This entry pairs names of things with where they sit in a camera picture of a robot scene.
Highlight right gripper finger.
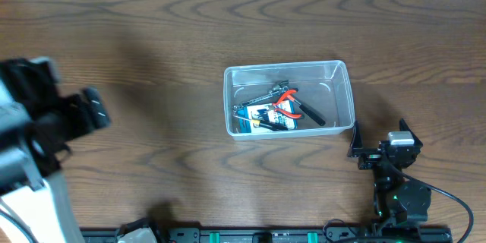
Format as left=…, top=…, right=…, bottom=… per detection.
left=399, top=118, right=422, bottom=147
left=349, top=120, right=363, bottom=150

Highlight blue white screw box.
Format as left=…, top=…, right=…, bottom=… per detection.
left=234, top=103, right=298, bottom=134

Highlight small claw hammer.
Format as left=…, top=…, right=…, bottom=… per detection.
left=272, top=80, right=326, bottom=126

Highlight red handled pliers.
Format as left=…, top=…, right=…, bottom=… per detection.
left=267, top=89, right=304, bottom=120

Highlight clear plastic container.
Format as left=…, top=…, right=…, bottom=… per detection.
left=223, top=60, right=355, bottom=140

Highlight black yellow screwdriver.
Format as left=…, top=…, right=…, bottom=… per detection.
left=232, top=114, right=288, bottom=131

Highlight silver wrench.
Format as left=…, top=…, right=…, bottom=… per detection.
left=232, top=81, right=289, bottom=112

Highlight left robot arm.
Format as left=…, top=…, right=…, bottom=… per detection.
left=1, top=57, right=111, bottom=242

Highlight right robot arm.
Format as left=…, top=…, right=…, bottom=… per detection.
left=347, top=119, right=431, bottom=240

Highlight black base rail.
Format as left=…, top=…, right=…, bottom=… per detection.
left=81, top=226, right=453, bottom=243

